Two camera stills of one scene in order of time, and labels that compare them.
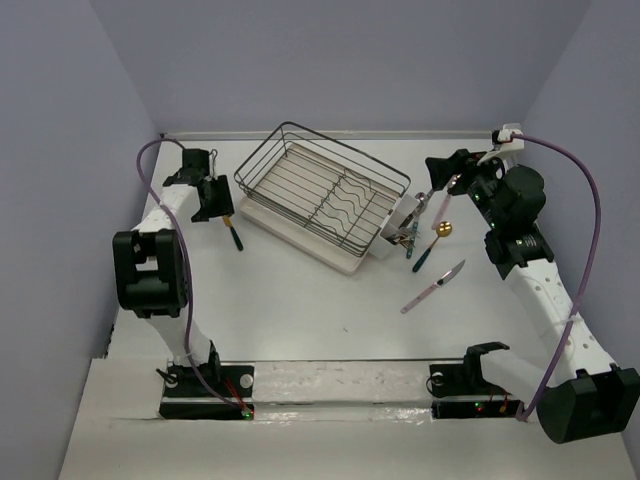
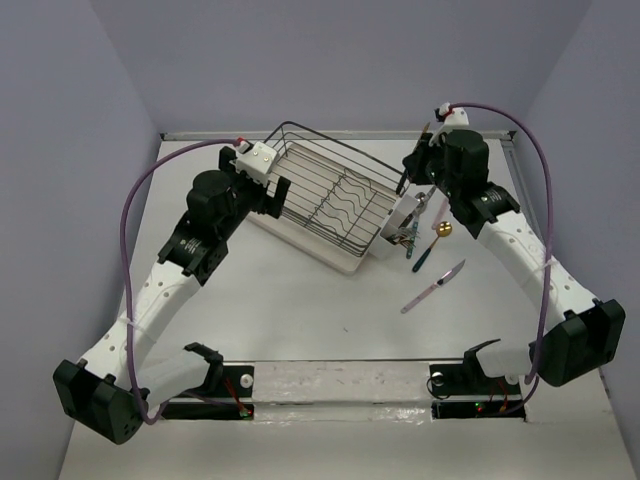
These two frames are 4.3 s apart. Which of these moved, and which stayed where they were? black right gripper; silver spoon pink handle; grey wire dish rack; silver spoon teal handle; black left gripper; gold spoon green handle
Moved: black left gripper; black right gripper
Stayed: grey wire dish rack; silver spoon pink handle; silver spoon teal handle; gold spoon green handle
